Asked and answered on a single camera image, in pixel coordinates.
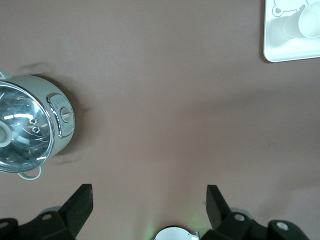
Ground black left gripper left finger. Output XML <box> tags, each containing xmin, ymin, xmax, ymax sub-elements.
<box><xmin>18</xmin><ymin>183</ymin><xmax>94</xmax><ymax>240</ymax></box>

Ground grey electric cooking pot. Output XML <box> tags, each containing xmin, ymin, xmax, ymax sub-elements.
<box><xmin>0</xmin><ymin>66</ymin><xmax>76</xmax><ymax>181</ymax></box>

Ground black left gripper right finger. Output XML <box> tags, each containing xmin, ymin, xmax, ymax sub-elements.
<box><xmin>202</xmin><ymin>184</ymin><xmax>270</xmax><ymax>240</ymax></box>

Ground white plastic cup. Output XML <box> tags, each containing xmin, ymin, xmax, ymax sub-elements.
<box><xmin>282</xmin><ymin>0</ymin><xmax>320</xmax><ymax>40</ymax></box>

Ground glass pot lid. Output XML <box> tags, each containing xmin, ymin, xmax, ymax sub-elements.
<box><xmin>0</xmin><ymin>80</ymin><xmax>55</xmax><ymax>174</ymax></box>

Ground brown table mat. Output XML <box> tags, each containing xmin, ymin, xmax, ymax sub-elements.
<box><xmin>0</xmin><ymin>0</ymin><xmax>320</xmax><ymax>240</ymax></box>

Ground cream tray with bear print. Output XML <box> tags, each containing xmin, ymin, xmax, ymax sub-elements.
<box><xmin>262</xmin><ymin>0</ymin><xmax>320</xmax><ymax>63</ymax></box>

